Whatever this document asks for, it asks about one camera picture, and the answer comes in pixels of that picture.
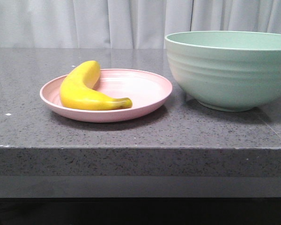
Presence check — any pink plate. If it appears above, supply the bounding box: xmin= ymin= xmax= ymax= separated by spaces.
xmin=40 ymin=68 xmax=172 ymax=123

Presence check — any white curtain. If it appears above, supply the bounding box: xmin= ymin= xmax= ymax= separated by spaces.
xmin=0 ymin=0 xmax=281 ymax=49

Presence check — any green bowl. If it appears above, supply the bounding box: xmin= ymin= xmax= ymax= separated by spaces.
xmin=165 ymin=31 xmax=281 ymax=112

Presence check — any yellow banana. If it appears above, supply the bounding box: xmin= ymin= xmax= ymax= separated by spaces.
xmin=59 ymin=60 xmax=133 ymax=111

